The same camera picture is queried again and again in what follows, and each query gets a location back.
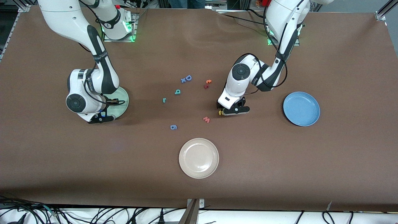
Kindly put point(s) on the pale green plate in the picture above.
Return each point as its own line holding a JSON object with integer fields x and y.
{"x": 122, "y": 105}

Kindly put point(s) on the person in blue jeans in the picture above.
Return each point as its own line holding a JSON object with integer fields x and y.
{"x": 186, "y": 3}

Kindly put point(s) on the grey tape flap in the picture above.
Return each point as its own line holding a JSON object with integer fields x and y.
{"x": 330, "y": 205}

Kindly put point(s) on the aluminium table edge rail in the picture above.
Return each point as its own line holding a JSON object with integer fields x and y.
{"x": 11, "y": 31}

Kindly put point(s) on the metal bracket plate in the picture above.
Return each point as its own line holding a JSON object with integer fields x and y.
{"x": 201, "y": 203}

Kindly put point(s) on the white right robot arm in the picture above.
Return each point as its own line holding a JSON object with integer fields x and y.
{"x": 71, "y": 25}

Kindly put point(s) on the grey equipment box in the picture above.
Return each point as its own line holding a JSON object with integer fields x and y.
{"x": 216, "y": 4}

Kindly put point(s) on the red background object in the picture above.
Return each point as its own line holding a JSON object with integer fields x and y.
{"x": 262, "y": 3}

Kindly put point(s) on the blue foam letter D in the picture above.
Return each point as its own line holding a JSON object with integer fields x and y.
{"x": 188, "y": 77}

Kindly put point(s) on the beige plate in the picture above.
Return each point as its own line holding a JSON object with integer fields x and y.
{"x": 198, "y": 158}

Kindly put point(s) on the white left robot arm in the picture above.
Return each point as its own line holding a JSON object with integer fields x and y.
{"x": 238, "y": 88}

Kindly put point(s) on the black power plug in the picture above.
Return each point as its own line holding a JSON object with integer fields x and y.
{"x": 161, "y": 216}

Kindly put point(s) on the aluminium frame beam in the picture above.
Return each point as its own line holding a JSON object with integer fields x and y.
{"x": 189, "y": 214}

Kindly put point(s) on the blue foam numeral six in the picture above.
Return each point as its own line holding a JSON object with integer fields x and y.
{"x": 173, "y": 127}

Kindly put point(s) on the blue plate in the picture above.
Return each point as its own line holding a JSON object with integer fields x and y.
{"x": 301, "y": 109}

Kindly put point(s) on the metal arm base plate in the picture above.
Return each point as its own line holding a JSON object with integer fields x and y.
{"x": 135, "y": 28}
{"x": 272, "y": 44}

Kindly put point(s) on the brown table cover sheet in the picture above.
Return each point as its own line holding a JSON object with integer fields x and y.
{"x": 279, "y": 171}

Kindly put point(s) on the pink foam letter W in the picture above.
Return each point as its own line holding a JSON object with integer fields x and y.
{"x": 206, "y": 119}

